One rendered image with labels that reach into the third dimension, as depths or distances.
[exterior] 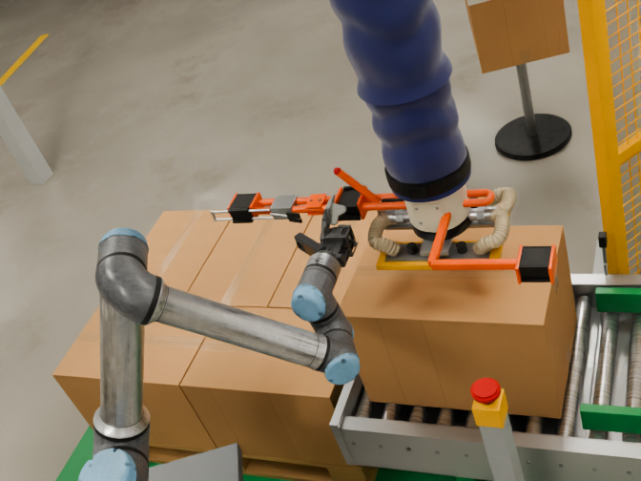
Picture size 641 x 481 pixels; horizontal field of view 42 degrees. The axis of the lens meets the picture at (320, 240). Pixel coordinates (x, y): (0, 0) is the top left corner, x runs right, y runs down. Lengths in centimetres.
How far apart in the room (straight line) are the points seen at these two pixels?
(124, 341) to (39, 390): 225
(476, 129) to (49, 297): 256
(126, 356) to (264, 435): 110
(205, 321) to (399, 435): 87
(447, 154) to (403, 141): 12
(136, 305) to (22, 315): 302
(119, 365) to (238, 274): 133
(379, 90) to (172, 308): 70
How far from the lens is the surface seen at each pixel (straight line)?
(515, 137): 460
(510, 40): 397
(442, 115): 208
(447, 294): 241
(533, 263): 201
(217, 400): 308
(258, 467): 342
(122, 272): 192
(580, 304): 287
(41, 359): 452
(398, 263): 231
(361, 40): 195
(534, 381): 246
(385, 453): 269
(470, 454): 257
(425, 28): 197
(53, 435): 409
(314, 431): 301
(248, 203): 251
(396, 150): 212
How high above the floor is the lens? 260
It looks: 37 degrees down
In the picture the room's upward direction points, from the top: 21 degrees counter-clockwise
